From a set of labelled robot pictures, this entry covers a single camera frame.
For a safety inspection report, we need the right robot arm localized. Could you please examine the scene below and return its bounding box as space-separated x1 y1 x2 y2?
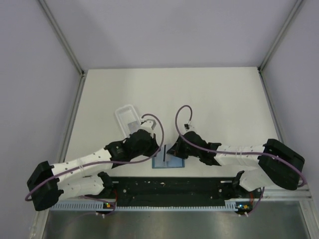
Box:
167 131 305 197

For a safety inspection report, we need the aluminium frame rail front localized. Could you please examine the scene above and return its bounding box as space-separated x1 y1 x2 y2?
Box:
263 186 312 201

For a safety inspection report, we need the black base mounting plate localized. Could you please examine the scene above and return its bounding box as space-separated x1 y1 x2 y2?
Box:
84 176 264 200

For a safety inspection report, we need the silver VIP card bottom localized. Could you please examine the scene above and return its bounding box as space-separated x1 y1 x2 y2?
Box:
128 121 140 134

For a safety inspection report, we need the purple cable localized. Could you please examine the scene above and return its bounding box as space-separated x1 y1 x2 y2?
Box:
24 113 165 216
175 105 308 216

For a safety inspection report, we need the white plastic basket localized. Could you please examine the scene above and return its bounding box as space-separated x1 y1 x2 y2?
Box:
115 105 141 137

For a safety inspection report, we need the aluminium corner post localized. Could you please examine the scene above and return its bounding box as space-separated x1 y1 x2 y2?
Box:
36 0 85 76
258 0 306 74

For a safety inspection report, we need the grey slotted cable duct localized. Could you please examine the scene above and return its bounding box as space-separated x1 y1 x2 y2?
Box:
49 198 247 212

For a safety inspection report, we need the right aluminium corner post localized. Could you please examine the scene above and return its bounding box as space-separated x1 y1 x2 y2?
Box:
258 0 306 74

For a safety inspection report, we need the left aluminium corner post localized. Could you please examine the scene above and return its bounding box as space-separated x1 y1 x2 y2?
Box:
36 0 85 76

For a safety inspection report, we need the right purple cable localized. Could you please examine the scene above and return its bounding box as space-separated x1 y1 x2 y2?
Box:
175 105 308 216

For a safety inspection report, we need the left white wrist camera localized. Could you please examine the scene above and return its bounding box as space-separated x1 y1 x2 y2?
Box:
141 119 157 131

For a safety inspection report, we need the blue leather card holder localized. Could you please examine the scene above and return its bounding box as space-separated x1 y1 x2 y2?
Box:
152 155 185 169

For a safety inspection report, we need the silver vip card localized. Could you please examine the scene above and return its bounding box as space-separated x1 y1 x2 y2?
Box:
128 121 140 134
163 144 167 168

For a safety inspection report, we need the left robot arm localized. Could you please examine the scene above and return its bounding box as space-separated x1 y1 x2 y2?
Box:
25 129 162 211

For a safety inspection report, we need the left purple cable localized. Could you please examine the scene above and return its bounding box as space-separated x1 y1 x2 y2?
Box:
24 113 165 216

